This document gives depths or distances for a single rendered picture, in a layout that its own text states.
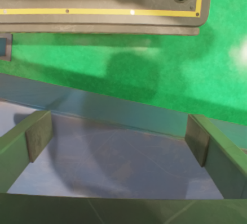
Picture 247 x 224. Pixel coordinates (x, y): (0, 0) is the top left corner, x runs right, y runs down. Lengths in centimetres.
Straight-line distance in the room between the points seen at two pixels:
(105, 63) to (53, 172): 64
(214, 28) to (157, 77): 31
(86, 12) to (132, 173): 39
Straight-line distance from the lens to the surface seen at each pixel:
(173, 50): 83
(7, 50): 95
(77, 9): 50
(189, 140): 16
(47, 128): 17
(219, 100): 95
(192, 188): 24
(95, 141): 20
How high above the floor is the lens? 80
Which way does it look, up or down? 73 degrees down
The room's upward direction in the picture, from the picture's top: 178 degrees counter-clockwise
